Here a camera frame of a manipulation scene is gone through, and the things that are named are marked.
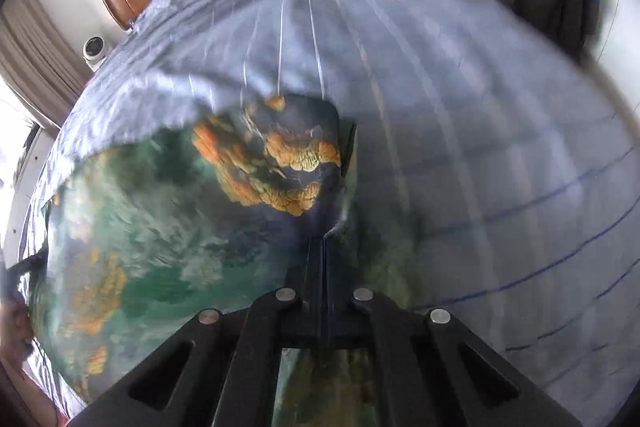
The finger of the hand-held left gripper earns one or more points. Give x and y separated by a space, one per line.
27 264

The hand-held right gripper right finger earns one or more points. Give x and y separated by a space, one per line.
340 287

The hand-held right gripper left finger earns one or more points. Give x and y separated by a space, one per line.
312 287

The green patterned jacket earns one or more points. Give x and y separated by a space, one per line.
150 232

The person's left hand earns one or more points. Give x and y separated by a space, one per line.
15 332

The white window cabinet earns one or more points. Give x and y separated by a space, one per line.
25 187

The beige curtain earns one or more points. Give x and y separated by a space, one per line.
35 57

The blue checked duvet bed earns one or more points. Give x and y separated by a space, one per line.
450 107

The white desk fan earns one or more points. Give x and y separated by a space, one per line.
96 49

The white wardrobe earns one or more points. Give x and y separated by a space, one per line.
617 32

